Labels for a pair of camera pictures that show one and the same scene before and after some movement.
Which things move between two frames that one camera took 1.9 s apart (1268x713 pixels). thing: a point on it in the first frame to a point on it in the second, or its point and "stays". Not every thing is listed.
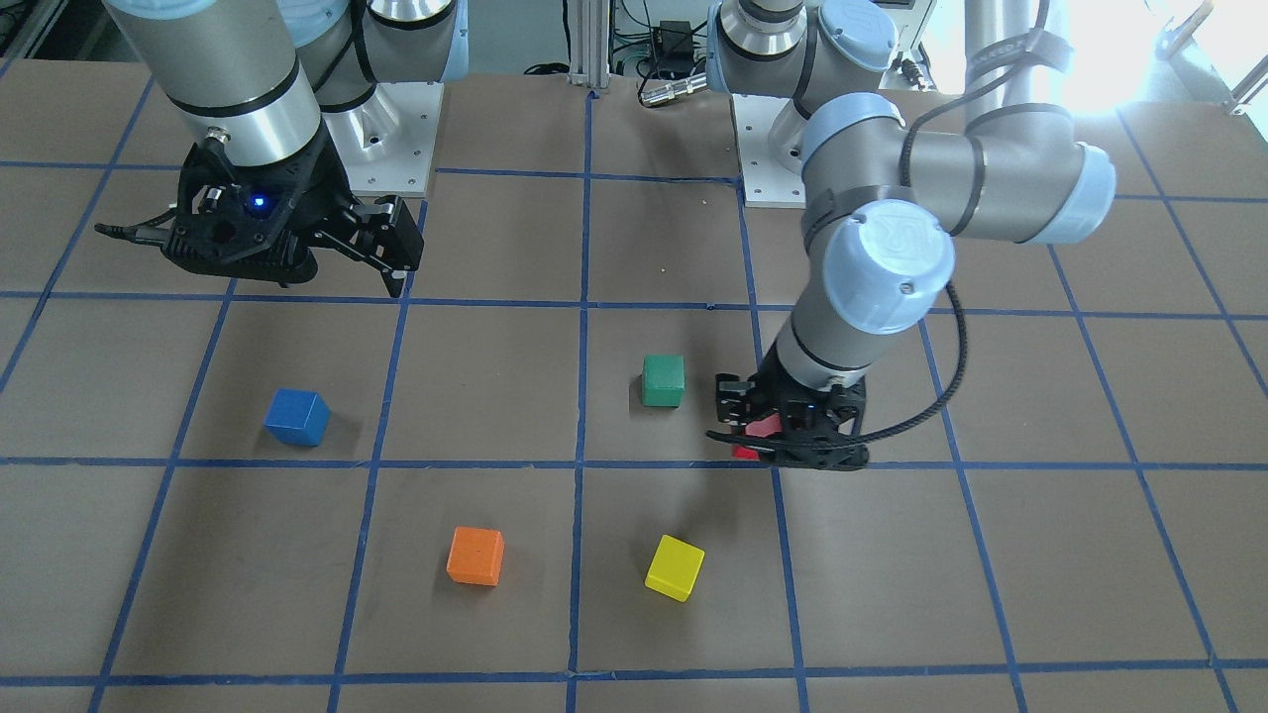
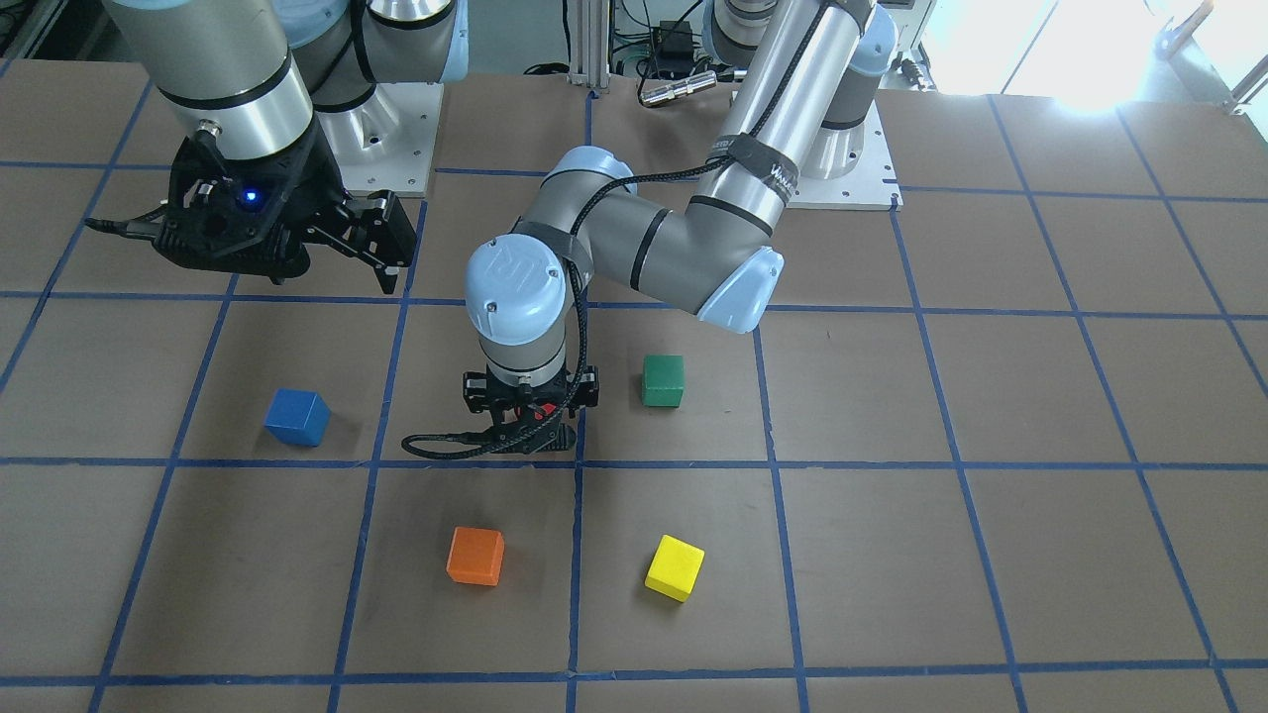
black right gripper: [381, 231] stays
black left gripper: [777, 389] to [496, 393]
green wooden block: [663, 380] stays
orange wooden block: [475, 556] stays
